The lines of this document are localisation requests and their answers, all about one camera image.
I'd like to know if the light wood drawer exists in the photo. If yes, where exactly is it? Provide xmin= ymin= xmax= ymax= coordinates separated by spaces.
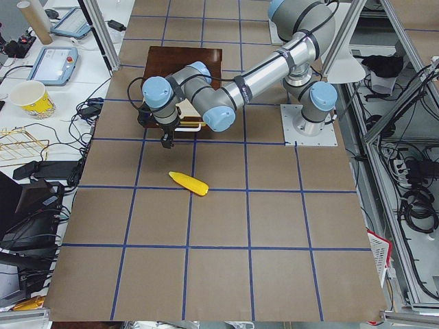
xmin=175 ymin=99 xmax=206 ymax=132

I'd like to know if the teach pendant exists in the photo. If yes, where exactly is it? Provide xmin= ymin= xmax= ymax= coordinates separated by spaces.
xmin=51 ymin=7 xmax=91 ymax=38
xmin=27 ymin=47 xmax=79 ymax=86

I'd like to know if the lower teach pendant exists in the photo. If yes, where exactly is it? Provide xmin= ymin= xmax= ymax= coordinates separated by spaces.
xmin=27 ymin=47 xmax=79 ymax=86

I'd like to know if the black power adapter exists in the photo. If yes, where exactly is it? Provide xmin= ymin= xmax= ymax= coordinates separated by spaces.
xmin=107 ymin=20 xmax=126 ymax=32

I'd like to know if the popcorn paper bucket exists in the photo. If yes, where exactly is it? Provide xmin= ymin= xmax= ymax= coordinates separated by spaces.
xmin=9 ymin=80 xmax=56 ymax=119

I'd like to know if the cardboard tube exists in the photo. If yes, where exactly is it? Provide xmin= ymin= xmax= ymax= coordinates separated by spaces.
xmin=16 ymin=1 xmax=53 ymax=45

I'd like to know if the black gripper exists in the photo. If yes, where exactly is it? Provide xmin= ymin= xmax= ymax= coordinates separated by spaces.
xmin=137 ymin=102 xmax=180 ymax=149

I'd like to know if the gold wire rack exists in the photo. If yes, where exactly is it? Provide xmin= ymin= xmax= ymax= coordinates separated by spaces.
xmin=1 ymin=127 xmax=49 ymax=167

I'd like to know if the aluminium frame post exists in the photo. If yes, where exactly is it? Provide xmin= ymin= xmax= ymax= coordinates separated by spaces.
xmin=78 ymin=0 xmax=120 ymax=72

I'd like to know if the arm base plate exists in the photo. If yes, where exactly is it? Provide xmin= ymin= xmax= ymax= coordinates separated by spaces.
xmin=281 ymin=104 xmax=338 ymax=147

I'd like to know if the upper teach pendant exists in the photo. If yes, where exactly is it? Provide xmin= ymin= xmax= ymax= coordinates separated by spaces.
xmin=51 ymin=7 xmax=91 ymax=38

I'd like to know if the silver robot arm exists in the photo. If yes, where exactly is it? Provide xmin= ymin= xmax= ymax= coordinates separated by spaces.
xmin=137 ymin=1 xmax=337 ymax=149

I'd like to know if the dark wooden drawer box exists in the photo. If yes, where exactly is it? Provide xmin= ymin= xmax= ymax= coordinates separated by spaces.
xmin=141 ymin=46 xmax=224 ymax=130

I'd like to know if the red white basket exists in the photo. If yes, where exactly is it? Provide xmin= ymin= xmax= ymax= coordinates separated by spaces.
xmin=367 ymin=230 xmax=392 ymax=287

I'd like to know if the yellow corn cob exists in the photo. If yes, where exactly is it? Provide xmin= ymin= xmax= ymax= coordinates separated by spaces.
xmin=168 ymin=171 xmax=209 ymax=196

